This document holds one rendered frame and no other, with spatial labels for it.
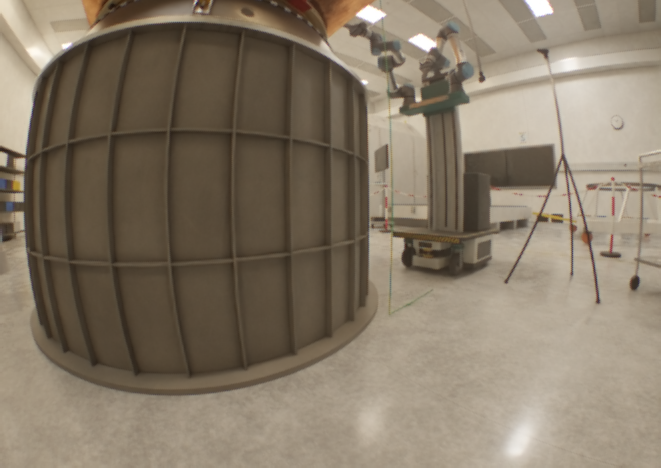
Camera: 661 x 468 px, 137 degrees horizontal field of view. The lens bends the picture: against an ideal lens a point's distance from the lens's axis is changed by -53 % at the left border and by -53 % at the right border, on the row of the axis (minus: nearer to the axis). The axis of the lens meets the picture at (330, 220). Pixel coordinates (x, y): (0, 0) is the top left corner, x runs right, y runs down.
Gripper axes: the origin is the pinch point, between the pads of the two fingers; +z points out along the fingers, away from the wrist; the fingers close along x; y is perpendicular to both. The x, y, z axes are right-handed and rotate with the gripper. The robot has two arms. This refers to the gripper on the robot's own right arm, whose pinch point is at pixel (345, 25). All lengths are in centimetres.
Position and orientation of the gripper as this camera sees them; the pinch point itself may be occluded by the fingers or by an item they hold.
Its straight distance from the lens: 201.4
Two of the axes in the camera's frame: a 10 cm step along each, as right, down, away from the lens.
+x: -5.3, -0.5, 8.5
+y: 0.1, 10.0, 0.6
